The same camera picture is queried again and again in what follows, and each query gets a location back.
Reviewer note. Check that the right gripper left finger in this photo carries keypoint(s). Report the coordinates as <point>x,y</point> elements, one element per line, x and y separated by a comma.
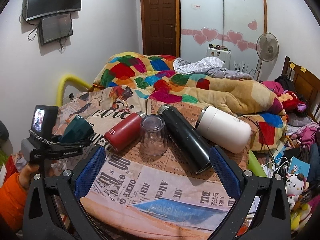
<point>53,209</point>

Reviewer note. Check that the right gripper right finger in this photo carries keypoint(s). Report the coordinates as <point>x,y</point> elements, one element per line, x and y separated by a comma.
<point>272,216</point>

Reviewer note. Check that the dark green cup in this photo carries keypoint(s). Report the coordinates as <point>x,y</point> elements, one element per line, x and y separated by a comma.
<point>77,130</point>

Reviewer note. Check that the orange sleeve forearm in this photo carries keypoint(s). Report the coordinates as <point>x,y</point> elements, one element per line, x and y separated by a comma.
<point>13,198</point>

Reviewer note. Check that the clear glass cup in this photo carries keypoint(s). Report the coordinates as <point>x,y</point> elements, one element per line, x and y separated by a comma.
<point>153,135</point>

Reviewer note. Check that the left hand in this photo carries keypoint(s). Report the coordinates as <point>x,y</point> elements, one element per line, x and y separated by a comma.
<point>27,174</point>

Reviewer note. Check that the yellow plush toy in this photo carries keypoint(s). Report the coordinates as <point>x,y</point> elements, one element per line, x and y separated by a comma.
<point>300,217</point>

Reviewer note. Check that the red bag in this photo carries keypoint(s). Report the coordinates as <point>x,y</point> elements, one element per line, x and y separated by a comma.
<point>8,169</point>

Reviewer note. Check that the white cow plush toy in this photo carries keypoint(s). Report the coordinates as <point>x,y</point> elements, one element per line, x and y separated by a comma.
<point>295,185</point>

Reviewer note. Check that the green cylinder bottle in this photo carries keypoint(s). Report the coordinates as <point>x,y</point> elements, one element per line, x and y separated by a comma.
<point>254,165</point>

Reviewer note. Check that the blue booklet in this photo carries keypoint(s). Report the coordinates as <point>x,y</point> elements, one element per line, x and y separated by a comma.
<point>297,166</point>

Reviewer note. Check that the red thermos bottle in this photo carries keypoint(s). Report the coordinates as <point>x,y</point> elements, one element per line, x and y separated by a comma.
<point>125,132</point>

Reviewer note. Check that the white thermos bottle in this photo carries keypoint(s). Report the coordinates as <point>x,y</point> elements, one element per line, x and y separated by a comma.
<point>223,129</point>

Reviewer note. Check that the black thermos bottle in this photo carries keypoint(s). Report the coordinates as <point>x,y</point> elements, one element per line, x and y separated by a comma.
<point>194,148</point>

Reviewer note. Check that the newspaper print bed sheet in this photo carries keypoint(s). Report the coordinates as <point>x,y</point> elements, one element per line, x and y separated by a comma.
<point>143,194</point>

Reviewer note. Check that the wooden headboard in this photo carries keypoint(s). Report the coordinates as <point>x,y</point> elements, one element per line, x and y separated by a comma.
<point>306,84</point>

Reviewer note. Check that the colourful patchwork quilt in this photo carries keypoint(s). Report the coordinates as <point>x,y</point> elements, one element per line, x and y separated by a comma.
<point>153,77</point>

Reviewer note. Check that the white patterned cloth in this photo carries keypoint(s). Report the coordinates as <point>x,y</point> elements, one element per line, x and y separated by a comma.
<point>203,66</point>

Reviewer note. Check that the standing electric fan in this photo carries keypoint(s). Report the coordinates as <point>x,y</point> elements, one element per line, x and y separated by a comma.
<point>267,48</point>

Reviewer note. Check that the white cabinet with clutter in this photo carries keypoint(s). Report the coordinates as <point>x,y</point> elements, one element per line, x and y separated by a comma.
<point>221,52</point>

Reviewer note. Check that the brown wooden door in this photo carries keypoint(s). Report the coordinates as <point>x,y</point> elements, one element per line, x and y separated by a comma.
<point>160,27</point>

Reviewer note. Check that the frosted glass wardrobe doors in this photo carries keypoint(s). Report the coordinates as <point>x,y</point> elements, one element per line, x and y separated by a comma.
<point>235,24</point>

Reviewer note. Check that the black action camera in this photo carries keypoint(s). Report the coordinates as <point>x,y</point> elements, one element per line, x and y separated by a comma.
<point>44,119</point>

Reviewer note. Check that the yellow foam padded rail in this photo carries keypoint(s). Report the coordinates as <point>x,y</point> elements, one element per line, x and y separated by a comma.
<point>66,80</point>

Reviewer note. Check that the small black wall monitor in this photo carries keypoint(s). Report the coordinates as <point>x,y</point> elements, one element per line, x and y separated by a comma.
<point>54,28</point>

